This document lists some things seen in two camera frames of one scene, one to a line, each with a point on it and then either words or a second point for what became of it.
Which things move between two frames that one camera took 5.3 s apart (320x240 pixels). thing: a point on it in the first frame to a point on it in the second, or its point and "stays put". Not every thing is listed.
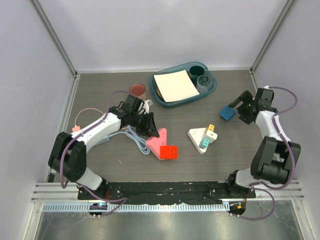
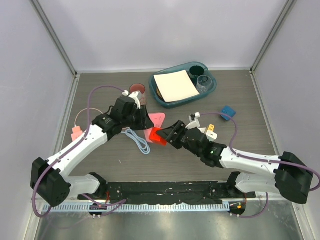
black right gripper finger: x=242 y=111 to x=176 y=141
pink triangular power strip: x=154 y=143 to x=157 y=119
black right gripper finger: x=245 y=97 to x=173 y=131
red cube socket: x=169 y=152 to x=156 y=138
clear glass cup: x=203 y=81 stays put
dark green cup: x=196 y=70 stays put
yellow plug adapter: x=211 y=127 stays put
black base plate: x=165 y=192 stays put
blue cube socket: x=227 y=112 stays put
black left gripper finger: x=153 y=130 to x=146 y=122
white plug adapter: x=211 y=135 stays put
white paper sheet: x=175 y=85 stays put
